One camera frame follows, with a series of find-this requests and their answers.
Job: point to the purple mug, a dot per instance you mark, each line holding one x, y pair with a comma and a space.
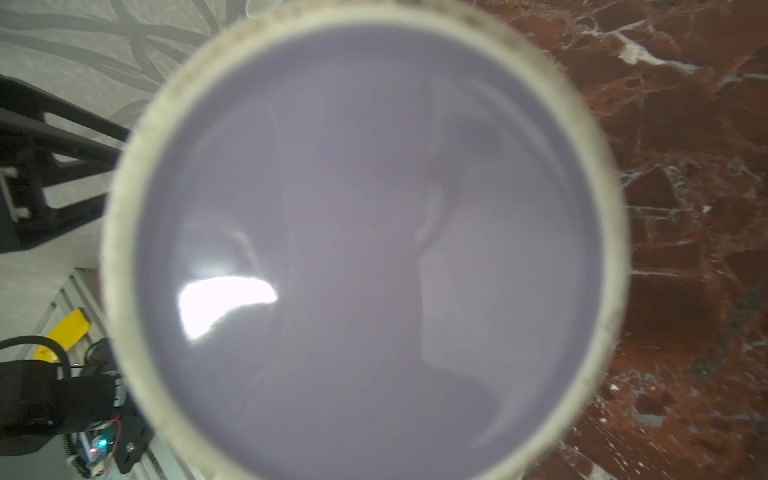
366, 240

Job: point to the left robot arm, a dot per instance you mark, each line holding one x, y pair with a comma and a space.
39, 399

